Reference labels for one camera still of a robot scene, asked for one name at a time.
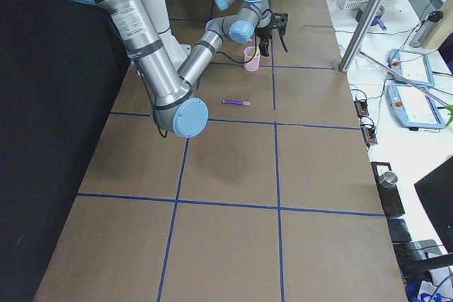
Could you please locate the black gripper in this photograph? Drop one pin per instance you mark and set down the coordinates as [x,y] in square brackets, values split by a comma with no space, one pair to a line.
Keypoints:
[265,32]

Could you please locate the pink mesh pen holder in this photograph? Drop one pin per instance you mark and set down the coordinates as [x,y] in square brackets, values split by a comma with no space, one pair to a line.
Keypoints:
[251,64]

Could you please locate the purple highlighter pen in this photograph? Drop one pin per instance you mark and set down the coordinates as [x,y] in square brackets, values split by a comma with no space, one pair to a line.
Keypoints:
[236,102]

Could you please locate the upper orange terminal block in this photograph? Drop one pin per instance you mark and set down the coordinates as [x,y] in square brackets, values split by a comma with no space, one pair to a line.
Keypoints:
[361,107]

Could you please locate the orange terminal block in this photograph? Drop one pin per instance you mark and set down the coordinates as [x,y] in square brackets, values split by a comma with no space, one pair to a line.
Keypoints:
[361,107]
[369,134]

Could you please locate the lower orange terminal block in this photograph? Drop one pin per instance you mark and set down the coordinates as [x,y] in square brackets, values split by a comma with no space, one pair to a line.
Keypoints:
[369,134]

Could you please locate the far teach pendant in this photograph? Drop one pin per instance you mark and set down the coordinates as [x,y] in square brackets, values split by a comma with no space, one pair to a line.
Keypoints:
[414,66]

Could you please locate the teach pendant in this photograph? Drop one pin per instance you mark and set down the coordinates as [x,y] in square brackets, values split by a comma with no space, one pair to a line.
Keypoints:
[414,66]
[412,109]

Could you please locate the near teach pendant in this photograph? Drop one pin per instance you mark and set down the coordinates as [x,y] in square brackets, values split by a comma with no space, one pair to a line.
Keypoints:
[412,109]

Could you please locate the grey water bottle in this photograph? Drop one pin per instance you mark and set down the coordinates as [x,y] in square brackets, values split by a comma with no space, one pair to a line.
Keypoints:
[426,28]

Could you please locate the small steel cup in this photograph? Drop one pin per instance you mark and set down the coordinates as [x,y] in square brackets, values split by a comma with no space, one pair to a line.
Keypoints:
[387,179]

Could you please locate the metal reacher grabber stick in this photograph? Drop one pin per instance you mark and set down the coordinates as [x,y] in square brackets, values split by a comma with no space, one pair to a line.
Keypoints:
[411,83]

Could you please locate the black box on desk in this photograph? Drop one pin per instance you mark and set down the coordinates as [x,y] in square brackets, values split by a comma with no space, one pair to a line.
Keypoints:
[389,196]

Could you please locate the black monitor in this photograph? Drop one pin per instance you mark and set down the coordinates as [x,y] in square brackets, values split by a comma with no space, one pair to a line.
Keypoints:
[435,194]

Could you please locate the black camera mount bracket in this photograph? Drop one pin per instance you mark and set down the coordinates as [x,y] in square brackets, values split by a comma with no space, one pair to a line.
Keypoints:
[280,22]

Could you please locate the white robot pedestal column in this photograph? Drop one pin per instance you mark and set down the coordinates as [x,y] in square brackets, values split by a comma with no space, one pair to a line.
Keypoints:
[158,13]

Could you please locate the aluminium frame post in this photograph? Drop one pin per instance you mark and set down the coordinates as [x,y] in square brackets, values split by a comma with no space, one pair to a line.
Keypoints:
[359,34]

